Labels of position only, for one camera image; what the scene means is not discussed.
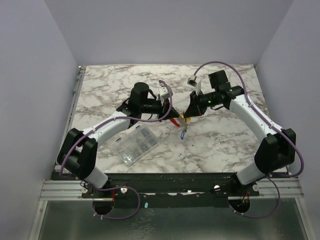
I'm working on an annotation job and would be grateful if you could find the aluminium front rail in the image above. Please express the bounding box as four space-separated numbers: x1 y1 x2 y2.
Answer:
40 178 305 201

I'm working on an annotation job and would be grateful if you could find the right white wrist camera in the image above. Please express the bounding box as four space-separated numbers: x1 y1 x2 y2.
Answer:
187 75 202 96

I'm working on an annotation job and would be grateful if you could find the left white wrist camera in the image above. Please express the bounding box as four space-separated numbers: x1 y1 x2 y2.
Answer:
158 86 173 105

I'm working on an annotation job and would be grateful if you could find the clear plastic screw box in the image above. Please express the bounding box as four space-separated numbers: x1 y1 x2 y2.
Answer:
114 124 160 166

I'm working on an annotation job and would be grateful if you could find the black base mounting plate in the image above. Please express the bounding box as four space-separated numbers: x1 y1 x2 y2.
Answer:
79 172 259 212

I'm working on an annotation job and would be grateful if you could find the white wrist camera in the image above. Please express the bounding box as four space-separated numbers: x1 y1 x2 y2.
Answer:
187 75 202 96
158 86 173 105

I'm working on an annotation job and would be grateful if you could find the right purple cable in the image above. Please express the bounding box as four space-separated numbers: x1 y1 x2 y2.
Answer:
193 61 304 219

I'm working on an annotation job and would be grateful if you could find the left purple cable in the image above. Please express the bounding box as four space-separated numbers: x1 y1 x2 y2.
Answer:
58 79 173 221

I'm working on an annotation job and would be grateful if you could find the aluminium left side rail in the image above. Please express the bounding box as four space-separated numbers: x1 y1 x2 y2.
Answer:
65 65 87 131

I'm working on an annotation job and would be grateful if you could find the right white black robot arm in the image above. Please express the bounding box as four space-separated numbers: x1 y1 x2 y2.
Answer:
183 70 296 196

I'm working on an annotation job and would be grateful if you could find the aluminium rail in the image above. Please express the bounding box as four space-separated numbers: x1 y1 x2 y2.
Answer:
65 65 87 131
40 178 305 201

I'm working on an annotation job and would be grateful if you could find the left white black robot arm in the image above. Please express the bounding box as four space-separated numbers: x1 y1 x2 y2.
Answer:
56 80 180 198

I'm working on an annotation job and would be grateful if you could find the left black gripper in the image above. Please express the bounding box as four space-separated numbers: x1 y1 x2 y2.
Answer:
139 95 179 122

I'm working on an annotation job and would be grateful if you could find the purple cable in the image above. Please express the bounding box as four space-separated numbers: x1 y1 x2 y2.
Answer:
193 61 304 219
58 79 173 221

